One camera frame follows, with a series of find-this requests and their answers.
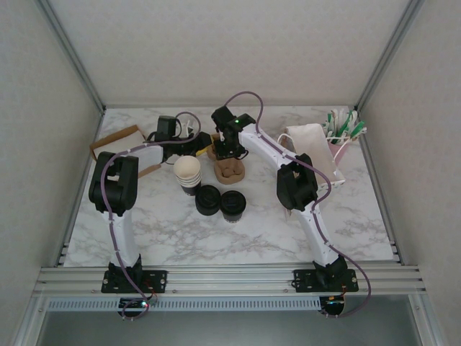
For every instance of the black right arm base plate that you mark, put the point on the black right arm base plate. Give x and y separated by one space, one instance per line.
304 281

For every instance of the brown cardboard napkin box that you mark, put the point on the brown cardboard napkin box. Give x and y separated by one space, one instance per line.
115 138

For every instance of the patterned paper gift bag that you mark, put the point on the patterned paper gift bag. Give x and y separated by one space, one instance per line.
317 144

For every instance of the aluminium lower frame bar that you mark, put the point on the aluminium lower frame bar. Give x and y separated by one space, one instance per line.
30 320
426 320

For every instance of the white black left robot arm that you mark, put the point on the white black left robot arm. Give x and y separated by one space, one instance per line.
126 234

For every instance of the small controller circuit board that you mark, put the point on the small controller circuit board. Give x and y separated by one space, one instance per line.
134 304
333 302

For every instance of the aluminium frame post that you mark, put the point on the aluminium frame post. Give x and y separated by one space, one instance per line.
389 54
74 54

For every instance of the thin aluminium wall rail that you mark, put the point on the thin aluminium wall rail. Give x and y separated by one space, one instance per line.
144 106

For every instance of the white paper napkin stack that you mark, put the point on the white paper napkin stack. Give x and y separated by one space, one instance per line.
126 141

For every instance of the black cup lid stack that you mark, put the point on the black cup lid stack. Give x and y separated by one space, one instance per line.
207 200

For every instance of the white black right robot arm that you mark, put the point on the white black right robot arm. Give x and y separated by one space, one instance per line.
263 147

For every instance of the paper coffee cups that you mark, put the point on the paper coffee cups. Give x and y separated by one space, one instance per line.
186 167

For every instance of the black plastic cup lid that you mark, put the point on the black plastic cup lid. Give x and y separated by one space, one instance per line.
233 202

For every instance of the black paper coffee cup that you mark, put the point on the black paper coffee cup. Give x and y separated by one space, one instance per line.
232 218

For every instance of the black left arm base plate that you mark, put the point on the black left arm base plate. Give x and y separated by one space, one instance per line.
156 279

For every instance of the aluminium table side rail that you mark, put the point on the aluminium table side rail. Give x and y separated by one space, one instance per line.
83 180
377 180

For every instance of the brown pulp cup carrier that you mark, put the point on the brown pulp cup carrier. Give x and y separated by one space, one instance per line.
230 174

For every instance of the wide aluminium mounting rail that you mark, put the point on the wide aluminium mounting rail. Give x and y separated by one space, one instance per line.
230 279

